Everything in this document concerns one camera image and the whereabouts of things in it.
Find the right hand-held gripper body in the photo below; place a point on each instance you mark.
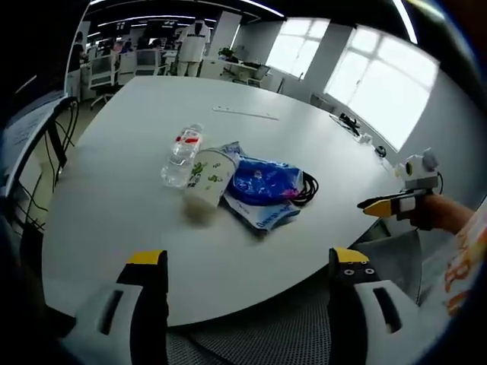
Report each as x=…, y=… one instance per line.
x=417, y=173

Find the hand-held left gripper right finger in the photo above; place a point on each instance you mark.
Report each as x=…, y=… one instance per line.
x=365, y=300

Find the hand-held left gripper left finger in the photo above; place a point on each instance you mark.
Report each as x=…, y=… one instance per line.
x=125, y=296

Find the blue and white plastic bag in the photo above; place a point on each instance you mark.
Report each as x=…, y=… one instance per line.
x=262, y=186

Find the white paper cup green print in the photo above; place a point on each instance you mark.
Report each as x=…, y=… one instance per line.
x=207, y=175

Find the clear plastic water bottle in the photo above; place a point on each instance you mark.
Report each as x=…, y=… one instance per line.
x=182, y=156

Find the person's right hand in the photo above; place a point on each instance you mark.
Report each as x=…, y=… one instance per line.
x=430, y=213

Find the black device on table edge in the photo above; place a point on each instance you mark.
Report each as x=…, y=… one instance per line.
x=351, y=122

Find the person's white orange shirt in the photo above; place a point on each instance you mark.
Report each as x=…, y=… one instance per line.
x=462, y=262

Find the white table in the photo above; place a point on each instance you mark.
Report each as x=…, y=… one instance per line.
x=213, y=213

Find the white flat strip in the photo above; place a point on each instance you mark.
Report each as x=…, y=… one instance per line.
x=245, y=112

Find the white board on stand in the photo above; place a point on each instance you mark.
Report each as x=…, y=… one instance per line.
x=26, y=129

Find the green potted plant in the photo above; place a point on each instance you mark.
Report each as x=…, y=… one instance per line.
x=228, y=52

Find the white office chair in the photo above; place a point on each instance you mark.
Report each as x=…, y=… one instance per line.
x=147, y=62
x=102, y=72

